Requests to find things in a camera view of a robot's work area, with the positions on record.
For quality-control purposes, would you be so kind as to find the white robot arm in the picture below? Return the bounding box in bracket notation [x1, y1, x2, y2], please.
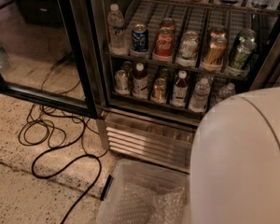
[189, 87, 280, 224]

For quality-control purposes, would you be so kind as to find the gold can bottom shelf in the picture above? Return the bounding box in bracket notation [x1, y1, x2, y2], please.
[150, 77, 166, 104]

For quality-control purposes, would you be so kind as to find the silver can bottom shelf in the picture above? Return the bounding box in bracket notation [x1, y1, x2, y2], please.
[115, 70, 130, 95]

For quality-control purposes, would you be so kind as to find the brown tea bottle left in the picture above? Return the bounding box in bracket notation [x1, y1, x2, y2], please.
[133, 63, 148, 99]

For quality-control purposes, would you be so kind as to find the brown tea bottle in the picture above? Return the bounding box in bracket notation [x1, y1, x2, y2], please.
[170, 70, 189, 107]
[133, 63, 148, 99]

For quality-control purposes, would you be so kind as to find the dark can behind gold bottom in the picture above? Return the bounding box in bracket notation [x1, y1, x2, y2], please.
[158, 67, 170, 82]

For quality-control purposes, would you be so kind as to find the brown tea bottle right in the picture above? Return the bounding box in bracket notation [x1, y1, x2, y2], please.
[170, 70, 189, 107]

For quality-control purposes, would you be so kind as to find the stainless steel glass-door fridge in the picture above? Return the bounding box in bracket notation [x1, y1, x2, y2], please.
[74, 0, 280, 172]

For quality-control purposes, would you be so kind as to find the water bottle bottom left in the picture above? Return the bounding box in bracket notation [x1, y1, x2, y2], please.
[189, 77, 211, 112]

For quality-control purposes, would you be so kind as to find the water bottle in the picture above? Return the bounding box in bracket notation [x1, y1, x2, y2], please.
[210, 83, 236, 107]
[189, 77, 211, 112]

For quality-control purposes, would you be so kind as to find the water bottle middle shelf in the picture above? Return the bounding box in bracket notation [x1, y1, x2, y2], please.
[107, 4, 127, 55]

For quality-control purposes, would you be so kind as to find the water bottle bottom right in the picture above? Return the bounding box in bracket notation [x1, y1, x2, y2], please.
[210, 83, 236, 107]

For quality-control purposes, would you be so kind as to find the open glass fridge door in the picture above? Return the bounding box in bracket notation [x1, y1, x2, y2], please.
[0, 0, 97, 119]

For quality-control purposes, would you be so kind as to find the dark can behind silver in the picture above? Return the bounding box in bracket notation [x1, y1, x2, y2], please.
[121, 61, 133, 77]

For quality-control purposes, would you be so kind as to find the red Coca-Cola can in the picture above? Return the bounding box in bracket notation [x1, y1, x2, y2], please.
[152, 27, 174, 62]

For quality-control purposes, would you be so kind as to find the blue Pepsi can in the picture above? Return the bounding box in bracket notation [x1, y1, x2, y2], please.
[130, 23, 148, 58]

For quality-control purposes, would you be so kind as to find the white green soda can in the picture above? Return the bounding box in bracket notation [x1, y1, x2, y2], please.
[175, 31, 199, 67]

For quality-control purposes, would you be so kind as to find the red can behind Coke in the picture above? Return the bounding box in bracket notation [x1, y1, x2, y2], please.
[160, 18, 175, 32]

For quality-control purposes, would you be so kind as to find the clear plastic storage bin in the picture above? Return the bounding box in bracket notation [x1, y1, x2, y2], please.
[96, 159, 190, 224]

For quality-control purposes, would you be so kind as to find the bubble wrap sheet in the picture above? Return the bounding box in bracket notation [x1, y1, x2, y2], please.
[110, 175, 186, 224]

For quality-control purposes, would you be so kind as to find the gold soda can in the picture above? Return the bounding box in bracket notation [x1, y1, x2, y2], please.
[200, 36, 228, 72]

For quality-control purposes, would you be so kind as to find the brown can behind gold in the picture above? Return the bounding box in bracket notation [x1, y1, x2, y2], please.
[208, 26, 227, 38]

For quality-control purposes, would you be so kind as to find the green can front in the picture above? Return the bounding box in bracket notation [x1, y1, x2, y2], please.
[227, 40, 257, 77]

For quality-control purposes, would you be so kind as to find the green can rear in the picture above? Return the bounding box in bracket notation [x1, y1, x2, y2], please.
[235, 29, 257, 44]

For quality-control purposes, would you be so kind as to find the dark cabinet behind door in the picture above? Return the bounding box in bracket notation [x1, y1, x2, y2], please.
[14, 0, 63, 27]

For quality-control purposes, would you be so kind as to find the black cable on floor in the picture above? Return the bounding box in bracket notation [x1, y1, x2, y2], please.
[17, 51, 109, 224]

